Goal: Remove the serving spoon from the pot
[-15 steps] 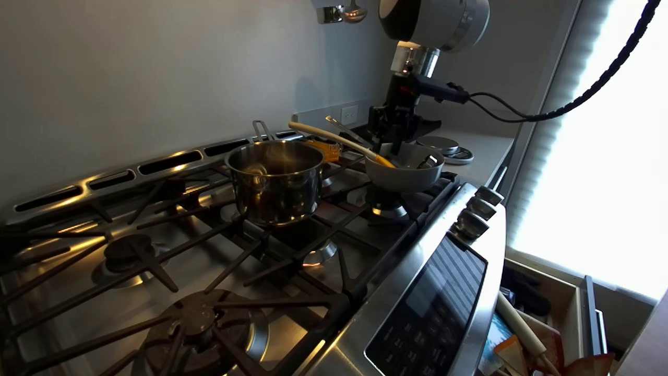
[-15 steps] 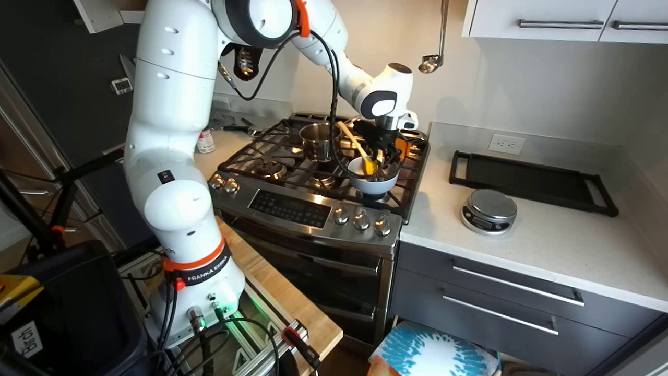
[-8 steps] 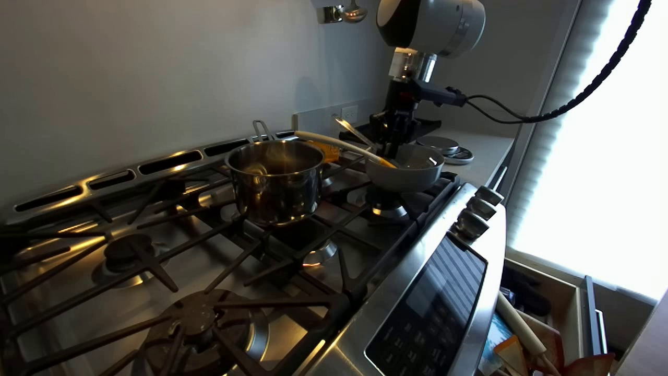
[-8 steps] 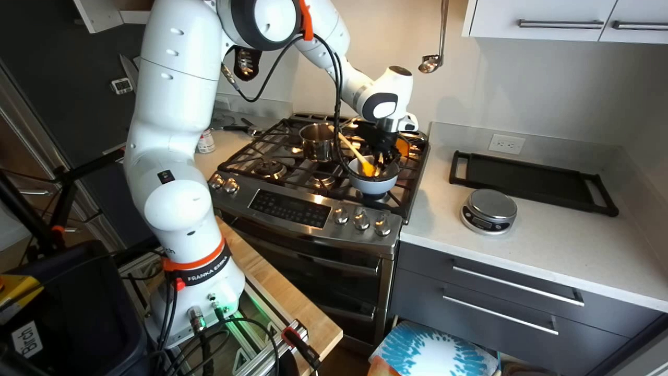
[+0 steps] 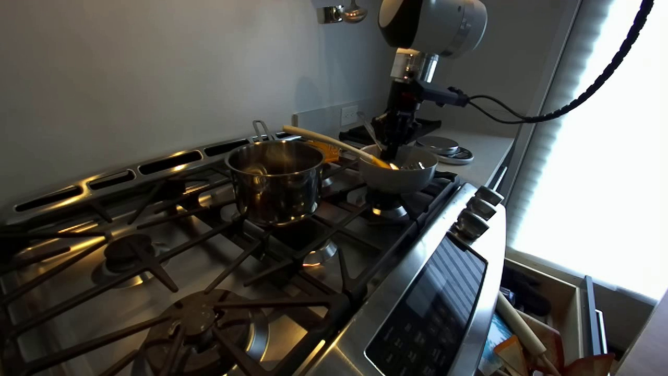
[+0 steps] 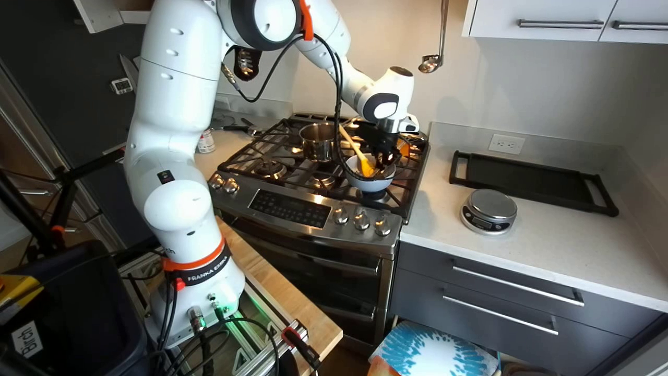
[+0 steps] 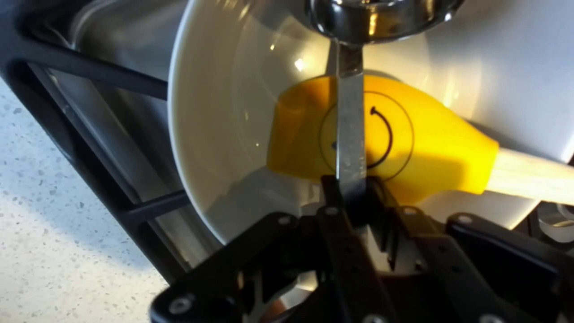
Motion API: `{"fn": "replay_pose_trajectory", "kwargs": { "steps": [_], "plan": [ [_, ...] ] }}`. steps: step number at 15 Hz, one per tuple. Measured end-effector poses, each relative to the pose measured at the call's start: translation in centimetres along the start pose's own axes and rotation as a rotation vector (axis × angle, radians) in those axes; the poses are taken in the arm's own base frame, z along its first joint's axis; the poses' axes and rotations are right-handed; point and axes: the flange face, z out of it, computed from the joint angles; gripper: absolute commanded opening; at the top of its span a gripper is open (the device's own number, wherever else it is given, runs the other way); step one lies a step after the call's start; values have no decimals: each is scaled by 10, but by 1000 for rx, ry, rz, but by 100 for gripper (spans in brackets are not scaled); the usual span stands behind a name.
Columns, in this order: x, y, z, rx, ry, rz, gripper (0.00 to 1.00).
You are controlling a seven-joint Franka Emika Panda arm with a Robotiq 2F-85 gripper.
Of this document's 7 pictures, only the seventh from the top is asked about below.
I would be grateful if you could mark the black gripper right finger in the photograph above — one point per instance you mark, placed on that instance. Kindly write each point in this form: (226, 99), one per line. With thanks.
(478, 269)

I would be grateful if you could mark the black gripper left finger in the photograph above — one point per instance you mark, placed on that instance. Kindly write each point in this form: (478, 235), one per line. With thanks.
(239, 269)

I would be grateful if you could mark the metal serving spoon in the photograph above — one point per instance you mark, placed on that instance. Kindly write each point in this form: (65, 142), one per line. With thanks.
(352, 119)

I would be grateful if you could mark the white pot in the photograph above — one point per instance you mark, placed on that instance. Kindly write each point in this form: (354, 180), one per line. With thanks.
(239, 119)

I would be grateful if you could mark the stainless steel gas stove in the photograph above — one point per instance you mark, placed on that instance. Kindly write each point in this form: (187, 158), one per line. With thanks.
(101, 72)

